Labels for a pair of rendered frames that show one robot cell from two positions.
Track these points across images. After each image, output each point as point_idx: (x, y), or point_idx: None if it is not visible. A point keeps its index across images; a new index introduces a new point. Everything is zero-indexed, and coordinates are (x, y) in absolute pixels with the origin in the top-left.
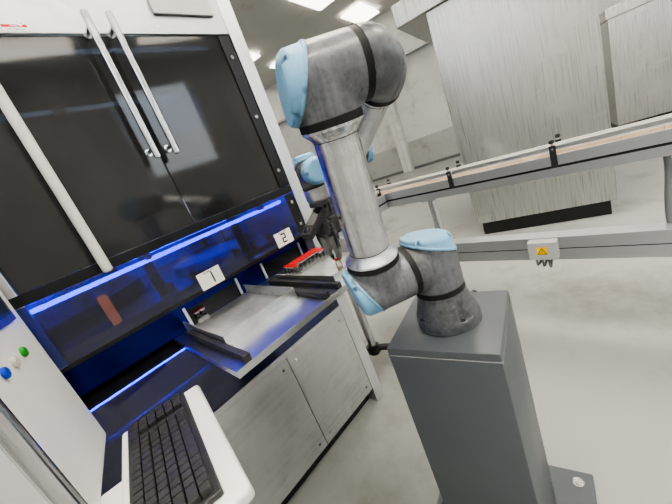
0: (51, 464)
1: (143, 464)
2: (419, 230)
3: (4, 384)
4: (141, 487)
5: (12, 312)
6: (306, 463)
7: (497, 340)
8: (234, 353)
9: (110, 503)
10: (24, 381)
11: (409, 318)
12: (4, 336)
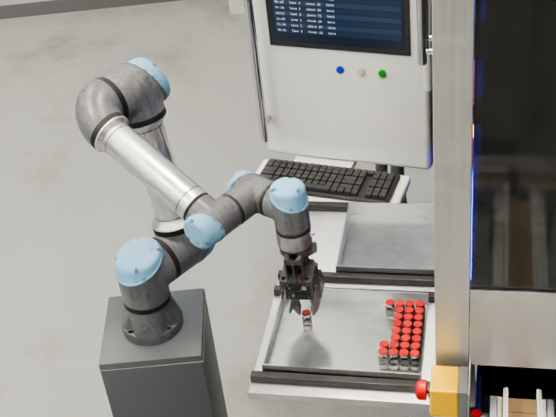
0: (256, 99)
1: (327, 169)
2: (145, 261)
3: (333, 73)
4: (308, 165)
5: (415, 51)
6: None
7: (110, 306)
8: (314, 201)
9: (337, 164)
10: (357, 83)
11: (194, 320)
12: (375, 57)
